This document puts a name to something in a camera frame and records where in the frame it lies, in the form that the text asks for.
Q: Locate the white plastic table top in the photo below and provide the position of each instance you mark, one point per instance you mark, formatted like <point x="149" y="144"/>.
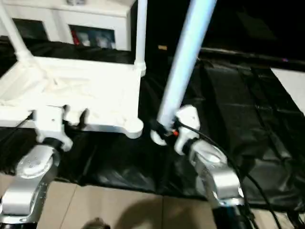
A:
<point x="83" y="90"/>

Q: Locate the white plastic table leg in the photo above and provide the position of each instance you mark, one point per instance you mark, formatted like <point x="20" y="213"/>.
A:
<point x="16" y="35"/>
<point x="186" y="59"/>
<point x="141" y="31"/>

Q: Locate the black mat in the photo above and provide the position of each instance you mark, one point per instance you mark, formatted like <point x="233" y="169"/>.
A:
<point x="238" y="119"/>

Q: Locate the small yellow label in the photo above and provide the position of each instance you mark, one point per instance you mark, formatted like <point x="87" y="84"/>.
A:
<point x="162" y="47"/>

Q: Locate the white glass-door cabinet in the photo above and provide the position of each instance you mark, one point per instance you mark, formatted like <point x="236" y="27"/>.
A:
<point x="71" y="14"/>

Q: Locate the black flat screen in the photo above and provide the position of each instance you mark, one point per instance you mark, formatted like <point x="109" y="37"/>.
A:
<point x="250" y="57"/>

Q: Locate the black and white bundle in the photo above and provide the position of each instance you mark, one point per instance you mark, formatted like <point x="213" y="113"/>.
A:
<point x="76" y="2"/>

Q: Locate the white flat board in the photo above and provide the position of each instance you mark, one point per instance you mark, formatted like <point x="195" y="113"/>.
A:
<point x="290" y="83"/>

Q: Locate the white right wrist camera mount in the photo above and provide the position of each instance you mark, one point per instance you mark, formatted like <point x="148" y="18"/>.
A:
<point x="188" y="119"/>

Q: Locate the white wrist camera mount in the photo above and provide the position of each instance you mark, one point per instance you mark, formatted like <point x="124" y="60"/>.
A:
<point x="51" y="121"/>
<point x="188" y="119"/>

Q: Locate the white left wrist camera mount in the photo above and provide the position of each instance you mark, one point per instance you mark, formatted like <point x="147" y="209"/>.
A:
<point x="51" y="121"/>

